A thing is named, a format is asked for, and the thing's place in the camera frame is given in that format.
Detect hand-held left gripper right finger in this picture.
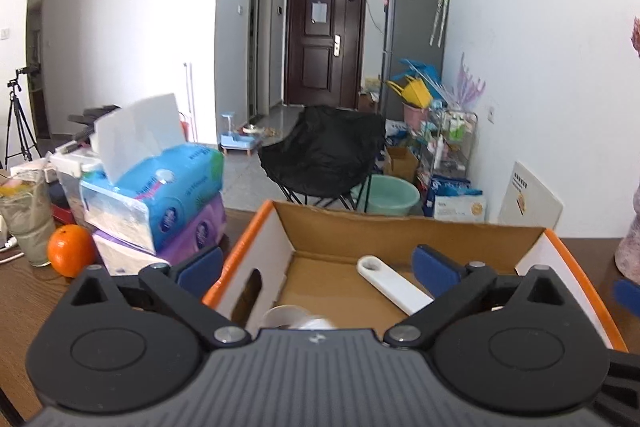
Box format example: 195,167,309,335
383,244,569,351

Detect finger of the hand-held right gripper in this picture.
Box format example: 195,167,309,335
613,278,640,311

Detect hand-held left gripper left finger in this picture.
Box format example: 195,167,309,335
69,246,252,350

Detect orange-edged cardboard box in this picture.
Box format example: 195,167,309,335
202,199,628,353

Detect purple tissue pack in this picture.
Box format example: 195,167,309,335
92,194,228,277

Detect white flat plastic tool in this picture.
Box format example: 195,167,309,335
356,255,435,315

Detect pink textured vase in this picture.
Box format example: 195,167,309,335
615,179,640,288

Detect white pet food bag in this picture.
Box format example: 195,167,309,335
431,194,487,224

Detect blue tissue pack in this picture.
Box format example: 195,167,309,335
80,93,226,254

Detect blue pet food bag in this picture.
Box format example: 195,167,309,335
429,174,473,198

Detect green plastic basin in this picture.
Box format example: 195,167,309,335
350,174,422,216

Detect white tape roll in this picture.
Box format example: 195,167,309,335
261,305,335,332

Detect small brown cardboard box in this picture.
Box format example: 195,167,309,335
384,147,420,184

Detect white board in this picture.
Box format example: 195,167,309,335
498,161,564,238

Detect orange fruit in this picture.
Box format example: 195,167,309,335
47,224,97,279

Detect blue pet water feeder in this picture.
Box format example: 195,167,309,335
220,112,263,154

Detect blue white bag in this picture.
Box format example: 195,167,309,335
385,119,416,148

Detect clear container with white lid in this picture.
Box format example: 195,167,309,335
50,151,108,233

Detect pink bucket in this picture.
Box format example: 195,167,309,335
402,102,431,131

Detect black folding chair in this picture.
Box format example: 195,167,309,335
258,105,387,210

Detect glass cup with drink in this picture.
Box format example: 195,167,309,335
0,169,57,268

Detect black device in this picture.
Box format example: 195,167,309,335
67,105,123,142

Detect purple plastic hangers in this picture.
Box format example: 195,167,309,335
447,53,487,108

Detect pink white box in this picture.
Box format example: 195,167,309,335
10,159,56,182

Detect blue plastic hangers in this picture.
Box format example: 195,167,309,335
399,58,445,90

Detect dark brown entrance door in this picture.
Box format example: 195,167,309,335
284,0,368,110

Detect grey inner door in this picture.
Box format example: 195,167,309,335
248,0,276,120

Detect grey refrigerator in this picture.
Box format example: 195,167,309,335
378,0,451,128

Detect white folded umbrella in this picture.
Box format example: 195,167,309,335
436,0,452,48
430,0,446,45

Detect metal wire rack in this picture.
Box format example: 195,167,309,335
420,107,478,180

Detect black camera tripod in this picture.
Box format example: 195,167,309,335
4,66,43,170

